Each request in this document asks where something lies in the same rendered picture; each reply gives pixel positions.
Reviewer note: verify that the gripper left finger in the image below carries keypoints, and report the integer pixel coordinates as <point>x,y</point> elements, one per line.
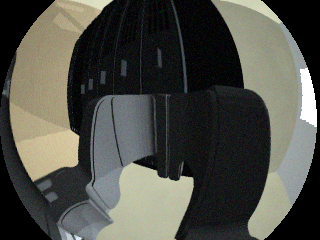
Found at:
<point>116,130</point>

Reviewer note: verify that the black server rack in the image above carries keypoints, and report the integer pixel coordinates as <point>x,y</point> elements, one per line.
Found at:
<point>192,52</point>

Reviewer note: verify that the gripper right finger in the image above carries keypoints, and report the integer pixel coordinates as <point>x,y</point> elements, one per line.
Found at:
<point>223,134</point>

